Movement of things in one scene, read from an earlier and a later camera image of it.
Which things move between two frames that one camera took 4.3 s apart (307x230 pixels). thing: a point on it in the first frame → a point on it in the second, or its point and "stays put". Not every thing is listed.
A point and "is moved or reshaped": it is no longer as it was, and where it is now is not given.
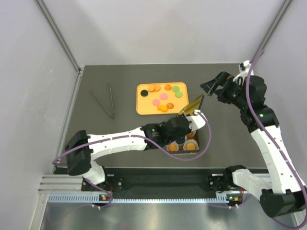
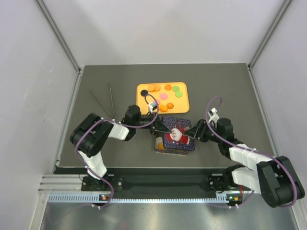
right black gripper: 223,79 → 202,126
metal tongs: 112,116 stays put
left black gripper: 187,130 → 159,126
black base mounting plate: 162,182 stays put
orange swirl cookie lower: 170,105 stays put
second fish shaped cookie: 162,108 stays put
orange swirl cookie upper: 168,87 stays put
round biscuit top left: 151,87 stays put
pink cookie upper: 163,96 stays put
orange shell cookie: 172,147 is moved or reshaped
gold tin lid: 189,109 is moved or reshaped
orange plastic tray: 161,98 stays put
